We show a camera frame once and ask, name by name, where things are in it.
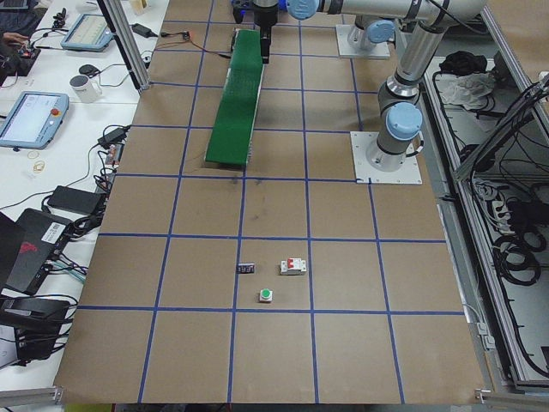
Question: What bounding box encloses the green conveyor belt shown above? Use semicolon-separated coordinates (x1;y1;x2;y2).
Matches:
205;29;263;166

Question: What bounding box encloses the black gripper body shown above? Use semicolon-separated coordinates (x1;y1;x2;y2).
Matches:
251;0;275;40

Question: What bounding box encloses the white red circuit breaker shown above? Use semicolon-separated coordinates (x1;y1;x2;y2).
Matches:
280;257;307;276

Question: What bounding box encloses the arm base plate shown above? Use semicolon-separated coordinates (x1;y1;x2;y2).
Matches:
350;131;422;185
335;21;395;59

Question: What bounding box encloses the blue teach pendant far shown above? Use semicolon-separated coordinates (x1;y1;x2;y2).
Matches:
60;14;113;52

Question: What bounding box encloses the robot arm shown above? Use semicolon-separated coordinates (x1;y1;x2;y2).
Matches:
347;15;395;58
286;1;486;172

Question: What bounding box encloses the blue teach pendant near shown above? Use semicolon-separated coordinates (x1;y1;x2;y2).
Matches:
1;91;69;149

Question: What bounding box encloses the black dock box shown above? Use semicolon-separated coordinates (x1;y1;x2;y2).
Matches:
1;295;71;366

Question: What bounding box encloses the red black sensor wire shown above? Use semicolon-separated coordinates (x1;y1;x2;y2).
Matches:
159;31;232;59

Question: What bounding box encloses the white mug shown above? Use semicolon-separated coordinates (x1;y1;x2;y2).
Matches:
69;75;102;103

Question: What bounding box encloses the blue teach pendant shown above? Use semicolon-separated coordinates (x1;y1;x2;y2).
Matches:
1;91;69;149
60;14;113;52

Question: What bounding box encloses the aluminium frame post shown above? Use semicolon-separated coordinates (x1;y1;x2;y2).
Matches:
98;0;150;93

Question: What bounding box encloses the black power adapter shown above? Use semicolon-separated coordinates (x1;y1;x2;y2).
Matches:
47;185;106;215

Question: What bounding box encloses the green push button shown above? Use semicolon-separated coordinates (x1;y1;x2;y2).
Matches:
258;288;274;303

